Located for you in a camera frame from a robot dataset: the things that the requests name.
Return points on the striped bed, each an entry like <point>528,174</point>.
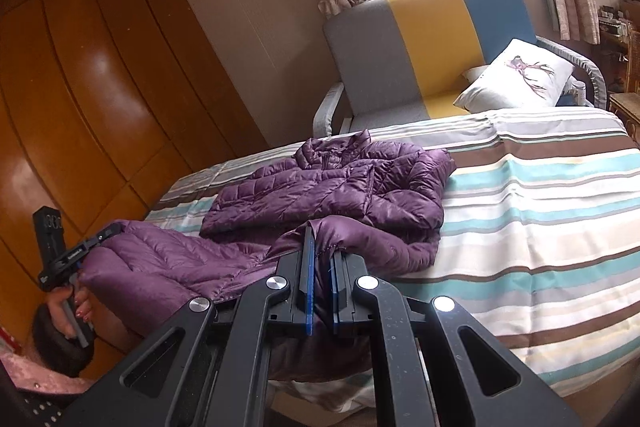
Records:
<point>525,232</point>

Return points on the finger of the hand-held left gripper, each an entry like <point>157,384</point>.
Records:
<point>92,243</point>

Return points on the person's left hand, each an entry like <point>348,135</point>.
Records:
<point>70,307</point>

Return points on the white printed pillow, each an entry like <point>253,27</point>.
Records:
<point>517,74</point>

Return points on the cream pillow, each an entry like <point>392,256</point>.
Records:
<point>475,74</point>

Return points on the wooden wardrobe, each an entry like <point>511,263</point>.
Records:
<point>100,82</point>

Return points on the cluttered wooden desk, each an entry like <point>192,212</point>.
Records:
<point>620,37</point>

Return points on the purple down jacket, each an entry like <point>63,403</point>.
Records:
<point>350,187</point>

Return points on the grey yellow blue sofa chair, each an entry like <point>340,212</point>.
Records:
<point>430,57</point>

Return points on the pink fleece clothing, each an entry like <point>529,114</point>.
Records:
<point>35,369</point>

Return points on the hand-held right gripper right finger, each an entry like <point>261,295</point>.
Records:
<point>334,294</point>

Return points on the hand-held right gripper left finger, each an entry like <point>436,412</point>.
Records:
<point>310,279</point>

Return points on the small white bottle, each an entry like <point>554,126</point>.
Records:
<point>578,89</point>

